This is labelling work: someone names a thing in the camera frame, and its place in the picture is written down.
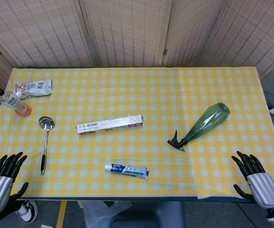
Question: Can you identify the yellow white checkered tablecloth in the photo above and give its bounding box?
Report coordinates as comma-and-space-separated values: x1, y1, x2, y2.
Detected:
0, 67, 274, 200

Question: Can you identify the blue white toothpaste tube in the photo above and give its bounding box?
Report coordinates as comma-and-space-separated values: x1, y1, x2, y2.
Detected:
104, 163, 150, 181

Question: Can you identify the long white cardboard box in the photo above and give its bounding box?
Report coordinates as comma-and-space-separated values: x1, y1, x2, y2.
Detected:
76, 114, 144, 136

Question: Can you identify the black and silver right hand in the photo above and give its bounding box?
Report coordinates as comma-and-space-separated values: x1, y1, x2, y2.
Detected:
231, 151, 274, 219

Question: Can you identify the white crumpled snack bag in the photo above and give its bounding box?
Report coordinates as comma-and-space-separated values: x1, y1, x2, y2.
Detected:
13, 79, 53, 99

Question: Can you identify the white and black sneaker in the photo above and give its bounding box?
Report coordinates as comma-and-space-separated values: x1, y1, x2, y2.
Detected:
16, 199, 39, 224

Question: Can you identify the orange drink bottle black cap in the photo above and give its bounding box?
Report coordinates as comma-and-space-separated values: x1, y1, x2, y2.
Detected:
0, 87, 32, 116

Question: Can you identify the grey blue base block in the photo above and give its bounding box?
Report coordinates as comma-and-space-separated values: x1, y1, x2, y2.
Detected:
110, 201, 186, 228

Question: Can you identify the translucent white plastic bag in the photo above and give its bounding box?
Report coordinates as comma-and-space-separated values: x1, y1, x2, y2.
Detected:
82, 201, 133, 228

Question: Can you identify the stainless steel ladle black handle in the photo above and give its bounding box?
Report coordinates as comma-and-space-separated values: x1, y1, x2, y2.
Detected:
38, 115, 55, 176

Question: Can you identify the black floor cable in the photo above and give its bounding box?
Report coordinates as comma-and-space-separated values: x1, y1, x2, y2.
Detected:
263, 91, 274, 110

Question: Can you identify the green spray bottle black trigger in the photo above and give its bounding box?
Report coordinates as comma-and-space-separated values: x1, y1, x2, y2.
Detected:
167, 102, 231, 152

